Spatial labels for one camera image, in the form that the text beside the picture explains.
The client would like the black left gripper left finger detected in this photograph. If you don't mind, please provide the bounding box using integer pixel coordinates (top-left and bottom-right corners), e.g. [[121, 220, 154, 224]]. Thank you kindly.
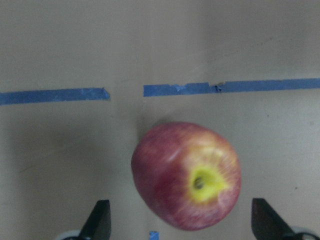
[[79, 200, 111, 240]]

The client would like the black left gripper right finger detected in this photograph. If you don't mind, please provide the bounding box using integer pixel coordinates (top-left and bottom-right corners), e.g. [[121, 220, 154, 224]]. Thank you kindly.
[[251, 198, 296, 240]]

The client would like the red yellow apple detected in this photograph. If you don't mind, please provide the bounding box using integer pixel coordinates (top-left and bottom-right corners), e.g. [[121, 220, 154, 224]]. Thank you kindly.
[[131, 122, 242, 231]]

